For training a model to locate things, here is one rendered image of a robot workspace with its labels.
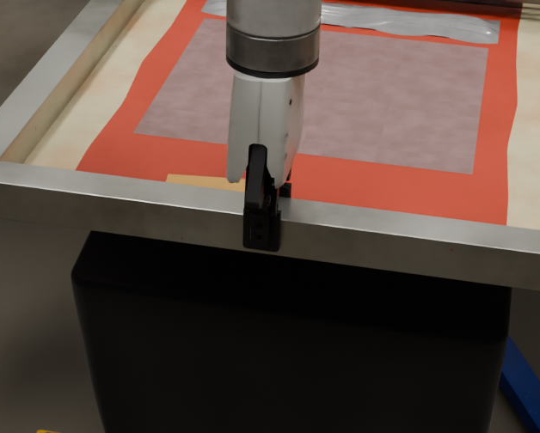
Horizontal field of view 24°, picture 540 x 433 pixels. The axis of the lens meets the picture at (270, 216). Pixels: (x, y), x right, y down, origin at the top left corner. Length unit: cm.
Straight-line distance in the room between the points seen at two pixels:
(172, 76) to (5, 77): 200
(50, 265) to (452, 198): 168
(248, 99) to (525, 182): 35
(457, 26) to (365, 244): 52
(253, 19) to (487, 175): 35
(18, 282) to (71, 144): 149
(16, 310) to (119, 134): 143
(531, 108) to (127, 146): 43
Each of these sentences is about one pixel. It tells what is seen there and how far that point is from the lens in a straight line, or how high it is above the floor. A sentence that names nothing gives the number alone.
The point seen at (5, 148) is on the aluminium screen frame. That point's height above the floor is 113.
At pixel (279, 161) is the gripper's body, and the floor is 121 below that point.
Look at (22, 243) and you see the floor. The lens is 282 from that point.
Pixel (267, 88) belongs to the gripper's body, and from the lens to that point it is 98.
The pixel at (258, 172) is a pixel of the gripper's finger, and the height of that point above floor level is 121.
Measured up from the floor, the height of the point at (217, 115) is 107.
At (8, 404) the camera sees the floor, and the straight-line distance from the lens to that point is 248.
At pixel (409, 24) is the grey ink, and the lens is 152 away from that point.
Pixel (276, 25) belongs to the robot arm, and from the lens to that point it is 96.
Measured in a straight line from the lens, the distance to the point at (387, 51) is 146.
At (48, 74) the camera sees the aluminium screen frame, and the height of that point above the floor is 111.
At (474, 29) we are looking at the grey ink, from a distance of 153.
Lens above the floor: 182
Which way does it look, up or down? 40 degrees down
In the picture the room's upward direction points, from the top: straight up
